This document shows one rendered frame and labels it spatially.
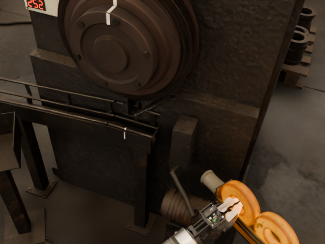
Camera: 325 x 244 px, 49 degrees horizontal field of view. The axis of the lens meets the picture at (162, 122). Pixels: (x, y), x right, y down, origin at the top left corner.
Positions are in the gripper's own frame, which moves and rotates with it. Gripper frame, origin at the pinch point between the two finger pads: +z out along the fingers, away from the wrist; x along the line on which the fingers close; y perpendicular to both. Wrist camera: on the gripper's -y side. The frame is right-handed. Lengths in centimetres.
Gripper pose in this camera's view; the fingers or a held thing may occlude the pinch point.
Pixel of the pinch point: (240, 202)
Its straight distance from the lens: 126.6
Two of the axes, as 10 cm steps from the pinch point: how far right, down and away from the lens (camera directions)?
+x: -5.7, -6.0, 5.7
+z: 8.0, -5.7, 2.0
